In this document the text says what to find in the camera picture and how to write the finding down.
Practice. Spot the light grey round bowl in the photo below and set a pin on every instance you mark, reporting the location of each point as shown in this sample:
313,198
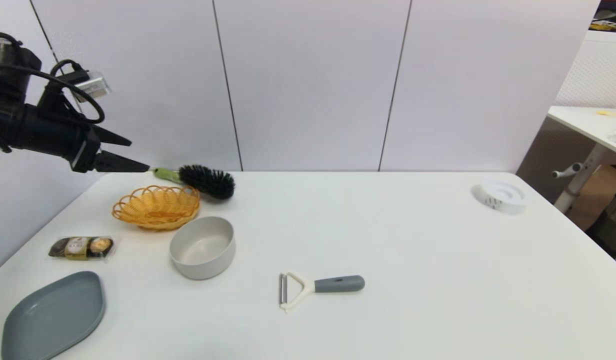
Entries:
203,250

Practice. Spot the gold chocolates clear pack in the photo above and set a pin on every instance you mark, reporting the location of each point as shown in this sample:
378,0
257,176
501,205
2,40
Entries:
82,247

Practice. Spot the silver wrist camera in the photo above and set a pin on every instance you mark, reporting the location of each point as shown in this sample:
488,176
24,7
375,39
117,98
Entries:
94,86

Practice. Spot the white side table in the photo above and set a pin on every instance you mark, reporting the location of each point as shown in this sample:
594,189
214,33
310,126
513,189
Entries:
573,117

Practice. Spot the grey flat plate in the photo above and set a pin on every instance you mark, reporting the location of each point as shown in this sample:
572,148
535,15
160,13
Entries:
50,317

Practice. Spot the yellow flat object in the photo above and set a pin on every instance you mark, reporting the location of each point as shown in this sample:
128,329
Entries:
609,25

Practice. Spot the white tape roll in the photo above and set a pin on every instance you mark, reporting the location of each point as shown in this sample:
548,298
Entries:
503,197

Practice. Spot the brown cardboard box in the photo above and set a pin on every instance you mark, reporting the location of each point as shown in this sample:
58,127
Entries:
600,195

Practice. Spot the orange woven plastic basket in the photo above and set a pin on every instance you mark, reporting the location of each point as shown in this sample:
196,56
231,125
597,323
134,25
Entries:
155,207

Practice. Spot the yellow tool on desk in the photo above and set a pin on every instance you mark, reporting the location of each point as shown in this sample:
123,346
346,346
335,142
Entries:
610,114

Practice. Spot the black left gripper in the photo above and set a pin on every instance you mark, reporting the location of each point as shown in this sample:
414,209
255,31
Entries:
58,135

